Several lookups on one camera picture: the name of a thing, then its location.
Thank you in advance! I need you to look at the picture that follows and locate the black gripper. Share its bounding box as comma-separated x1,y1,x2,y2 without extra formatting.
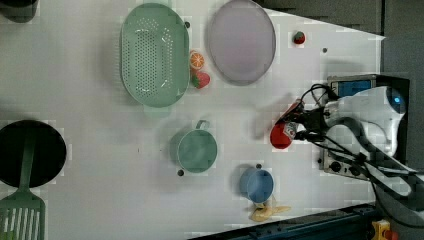
281,105,329,140

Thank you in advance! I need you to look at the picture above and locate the red ketchup bottle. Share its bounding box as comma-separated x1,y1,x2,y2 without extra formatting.
270,99,301,149

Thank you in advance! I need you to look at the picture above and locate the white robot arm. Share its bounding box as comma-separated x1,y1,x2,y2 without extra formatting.
276,84,423,229

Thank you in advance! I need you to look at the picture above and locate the black toaster oven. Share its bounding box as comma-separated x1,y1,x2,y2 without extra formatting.
323,74,409,180

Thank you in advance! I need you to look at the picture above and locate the blue cup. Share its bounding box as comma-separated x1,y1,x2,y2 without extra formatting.
239,168,274,203

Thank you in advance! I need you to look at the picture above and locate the small red strawberry toy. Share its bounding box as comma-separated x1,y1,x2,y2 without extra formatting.
293,31,306,45

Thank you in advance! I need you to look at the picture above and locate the yellow banana peel toy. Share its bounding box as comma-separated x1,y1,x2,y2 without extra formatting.
250,196,291,222

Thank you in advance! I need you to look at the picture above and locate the lilac oval plate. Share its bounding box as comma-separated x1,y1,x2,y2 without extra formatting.
207,0,276,85

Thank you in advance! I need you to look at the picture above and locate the pink strawberry toy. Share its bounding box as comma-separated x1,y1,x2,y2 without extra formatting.
191,71,211,89

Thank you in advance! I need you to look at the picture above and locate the orange slice toy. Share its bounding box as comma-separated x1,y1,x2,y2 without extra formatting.
190,50,205,71

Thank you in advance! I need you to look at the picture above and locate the yellow red object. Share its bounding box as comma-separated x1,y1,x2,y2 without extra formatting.
371,219,399,240

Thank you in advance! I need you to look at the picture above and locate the green oval colander basket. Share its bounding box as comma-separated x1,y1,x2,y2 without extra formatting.
120,3,190,108

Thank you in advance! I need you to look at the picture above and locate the green slotted spatula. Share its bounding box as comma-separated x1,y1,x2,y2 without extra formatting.
1,129,46,240

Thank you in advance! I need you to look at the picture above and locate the black cylinder cup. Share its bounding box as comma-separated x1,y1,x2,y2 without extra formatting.
0,0,39,23

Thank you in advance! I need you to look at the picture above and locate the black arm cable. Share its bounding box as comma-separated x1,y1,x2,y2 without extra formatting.
299,83,424,229

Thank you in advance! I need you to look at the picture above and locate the green cup with handle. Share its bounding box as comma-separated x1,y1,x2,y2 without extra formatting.
170,120,218,176

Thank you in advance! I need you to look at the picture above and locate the dark blue metal frame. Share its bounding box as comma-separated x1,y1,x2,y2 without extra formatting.
190,204,381,240

